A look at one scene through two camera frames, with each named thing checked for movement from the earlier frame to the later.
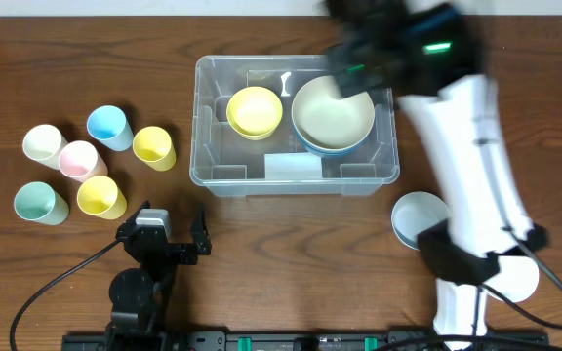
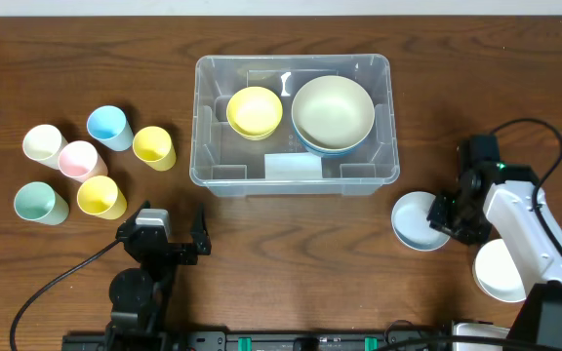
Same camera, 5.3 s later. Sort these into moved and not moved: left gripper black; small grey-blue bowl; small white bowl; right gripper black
Moved: right gripper black
Not moved: left gripper black; small grey-blue bowl; small white bowl
